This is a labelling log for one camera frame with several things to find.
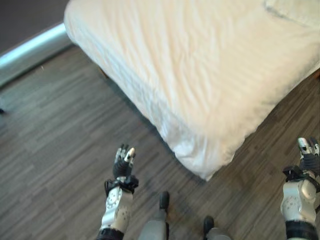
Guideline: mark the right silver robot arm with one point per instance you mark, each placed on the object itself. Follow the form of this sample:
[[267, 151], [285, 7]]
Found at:
[[300, 200]]

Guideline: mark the white pillow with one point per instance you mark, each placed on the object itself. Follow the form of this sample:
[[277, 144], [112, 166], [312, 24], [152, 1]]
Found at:
[[295, 11]]

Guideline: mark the light baseboard strip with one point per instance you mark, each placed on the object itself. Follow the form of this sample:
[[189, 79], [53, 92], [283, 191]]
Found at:
[[30, 50]]

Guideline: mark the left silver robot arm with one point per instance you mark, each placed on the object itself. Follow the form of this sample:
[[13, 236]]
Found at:
[[117, 205]]

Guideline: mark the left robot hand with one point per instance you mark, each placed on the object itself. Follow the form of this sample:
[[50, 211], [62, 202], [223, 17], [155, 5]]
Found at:
[[121, 165]]

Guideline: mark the left silver robot leg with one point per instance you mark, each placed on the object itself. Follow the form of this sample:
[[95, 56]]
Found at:
[[157, 220]]

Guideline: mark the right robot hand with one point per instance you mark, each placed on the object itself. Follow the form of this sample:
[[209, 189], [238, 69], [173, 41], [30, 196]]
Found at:
[[310, 156]]

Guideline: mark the white bed duvet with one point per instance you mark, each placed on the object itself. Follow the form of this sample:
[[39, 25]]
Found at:
[[185, 75]]

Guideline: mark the wooden bed frame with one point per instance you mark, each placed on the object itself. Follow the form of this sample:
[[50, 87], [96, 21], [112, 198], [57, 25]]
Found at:
[[317, 73]]

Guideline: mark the silver robot leg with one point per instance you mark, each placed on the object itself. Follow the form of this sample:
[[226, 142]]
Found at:
[[212, 230], [157, 220]]

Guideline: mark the right silver robot leg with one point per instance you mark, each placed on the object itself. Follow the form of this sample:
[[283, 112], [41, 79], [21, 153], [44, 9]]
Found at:
[[212, 230]]

